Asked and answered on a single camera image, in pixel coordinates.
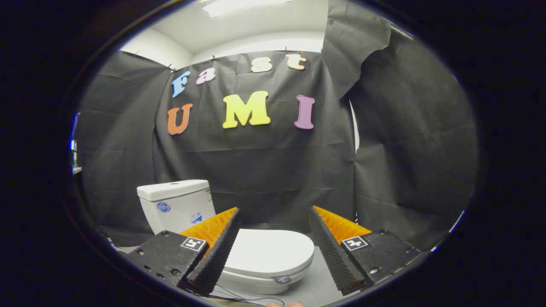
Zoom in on white toilet lid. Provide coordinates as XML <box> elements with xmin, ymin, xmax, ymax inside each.
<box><xmin>222</xmin><ymin>229</ymin><xmax>315</xmax><ymax>284</ymax></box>

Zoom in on thin black cables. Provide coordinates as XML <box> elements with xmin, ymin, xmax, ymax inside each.
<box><xmin>188</xmin><ymin>283</ymin><xmax>285</xmax><ymax>307</ymax></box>

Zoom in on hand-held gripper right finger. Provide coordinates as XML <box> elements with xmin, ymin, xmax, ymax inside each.
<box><xmin>309</xmin><ymin>206</ymin><xmax>423</xmax><ymax>296</ymax></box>

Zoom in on black backdrop cloth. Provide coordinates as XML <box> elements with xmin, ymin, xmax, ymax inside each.
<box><xmin>75</xmin><ymin>0</ymin><xmax>478</xmax><ymax>256</ymax></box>

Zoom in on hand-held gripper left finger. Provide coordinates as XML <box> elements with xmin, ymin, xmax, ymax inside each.
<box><xmin>127</xmin><ymin>207</ymin><xmax>242</xmax><ymax>296</ymax></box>

